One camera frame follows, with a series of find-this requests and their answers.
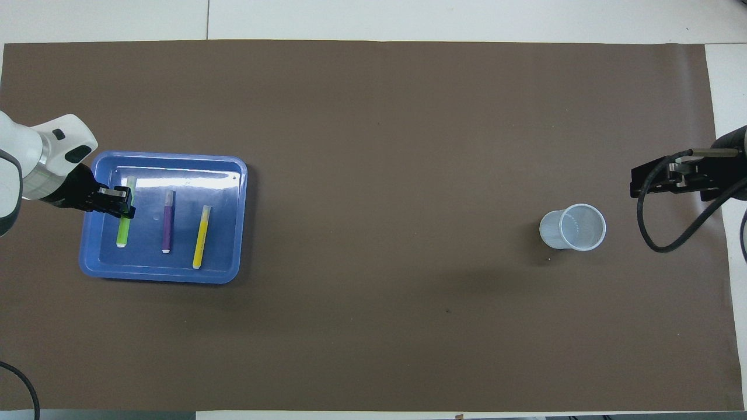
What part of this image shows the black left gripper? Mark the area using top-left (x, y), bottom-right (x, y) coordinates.
top-left (55, 163), bottom-right (136, 219)

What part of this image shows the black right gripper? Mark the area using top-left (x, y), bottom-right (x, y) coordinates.
top-left (630, 125), bottom-right (747, 202)

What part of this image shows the green highlighter pen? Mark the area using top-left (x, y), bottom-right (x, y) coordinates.
top-left (116, 176), bottom-right (137, 249)

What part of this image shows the purple highlighter pen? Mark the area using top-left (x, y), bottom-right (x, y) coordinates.
top-left (162, 190), bottom-right (175, 254)

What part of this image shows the yellow highlighter pen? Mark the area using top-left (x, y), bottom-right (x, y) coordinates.
top-left (193, 205), bottom-right (212, 270)

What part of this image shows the blue plastic tray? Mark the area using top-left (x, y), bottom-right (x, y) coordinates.
top-left (79, 151), bottom-right (248, 285)

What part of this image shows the translucent plastic cup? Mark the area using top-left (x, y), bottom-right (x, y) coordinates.
top-left (539, 203), bottom-right (607, 252)

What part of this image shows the brown table mat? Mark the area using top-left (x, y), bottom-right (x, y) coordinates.
top-left (0, 40), bottom-right (745, 412)

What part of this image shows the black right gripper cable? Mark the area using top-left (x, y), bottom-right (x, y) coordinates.
top-left (636, 149), bottom-right (747, 253)

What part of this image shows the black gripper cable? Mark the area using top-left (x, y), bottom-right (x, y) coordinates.
top-left (636, 149), bottom-right (747, 253)
top-left (0, 362), bottom-right (40, 420)

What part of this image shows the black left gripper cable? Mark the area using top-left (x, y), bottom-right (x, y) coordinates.
top-left (0, 362), bottom-right (40, 420)

